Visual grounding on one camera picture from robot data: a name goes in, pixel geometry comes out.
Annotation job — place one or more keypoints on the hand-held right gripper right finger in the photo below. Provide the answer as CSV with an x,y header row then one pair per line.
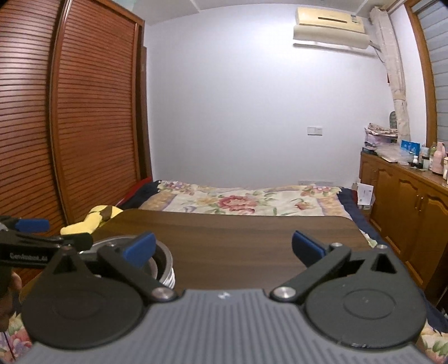
x,y
308,249

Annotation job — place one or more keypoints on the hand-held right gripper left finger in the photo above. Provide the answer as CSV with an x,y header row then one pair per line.
x,y
140,249

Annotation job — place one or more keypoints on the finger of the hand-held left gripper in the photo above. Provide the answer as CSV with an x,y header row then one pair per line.
x,y
80,242
31,225

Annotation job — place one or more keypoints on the deep steel bowl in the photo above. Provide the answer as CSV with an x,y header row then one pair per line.
x,y
168,257

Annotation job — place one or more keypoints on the large steel bowl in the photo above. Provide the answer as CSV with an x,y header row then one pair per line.
x,y
168,281

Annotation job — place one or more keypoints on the person's left hand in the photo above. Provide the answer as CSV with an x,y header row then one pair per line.
x,y
14,281

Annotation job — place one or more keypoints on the yellow plush toy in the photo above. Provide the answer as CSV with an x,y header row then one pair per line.
x,y
89,222

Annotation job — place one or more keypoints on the floral bed quilt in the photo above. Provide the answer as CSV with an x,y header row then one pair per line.
x,y
140,197

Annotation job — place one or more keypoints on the red cloth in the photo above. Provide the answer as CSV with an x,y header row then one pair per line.
x,y
138,183

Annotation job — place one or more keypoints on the white paper bag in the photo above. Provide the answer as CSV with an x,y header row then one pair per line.
x,y
365,194

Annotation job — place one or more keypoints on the floral bed blanket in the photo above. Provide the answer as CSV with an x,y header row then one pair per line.
x,y
238,203

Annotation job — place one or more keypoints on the wooden cabinet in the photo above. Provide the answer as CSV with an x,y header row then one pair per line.
x,y
402,210

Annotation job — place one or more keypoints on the clear plastic bag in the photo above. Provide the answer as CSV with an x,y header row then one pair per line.
x,y
388,153

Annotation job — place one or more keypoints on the wooden louvered wardrobe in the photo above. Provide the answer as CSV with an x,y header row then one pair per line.
x,y
70,105

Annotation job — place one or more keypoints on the pile of folded fabric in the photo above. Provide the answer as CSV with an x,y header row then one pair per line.
x,y
379,136

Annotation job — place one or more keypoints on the blue box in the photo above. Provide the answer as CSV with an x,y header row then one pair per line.
x,y
410,147

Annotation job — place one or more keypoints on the grey round fan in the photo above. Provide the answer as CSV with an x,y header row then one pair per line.
x,y
393,119

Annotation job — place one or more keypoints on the green bottle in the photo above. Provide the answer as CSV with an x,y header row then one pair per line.
x,y
433,152

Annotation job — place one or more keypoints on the white decorated jar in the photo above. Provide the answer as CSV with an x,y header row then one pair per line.
x,y
445,168

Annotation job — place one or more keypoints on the pink thermos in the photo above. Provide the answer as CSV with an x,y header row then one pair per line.
x,y
440,157

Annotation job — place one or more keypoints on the cream curtain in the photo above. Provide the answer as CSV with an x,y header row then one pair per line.
x,y
393,70

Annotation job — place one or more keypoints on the wall socket strip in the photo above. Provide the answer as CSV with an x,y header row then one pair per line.
x,y
315,182

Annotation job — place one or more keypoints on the white wall switch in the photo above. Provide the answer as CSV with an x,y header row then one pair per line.
x,y
315,131

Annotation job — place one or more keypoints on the wooden window frame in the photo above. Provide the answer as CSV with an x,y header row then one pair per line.
x,y
425,70

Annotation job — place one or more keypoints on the wall air conditioner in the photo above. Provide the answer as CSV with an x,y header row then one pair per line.
x,y
329,29

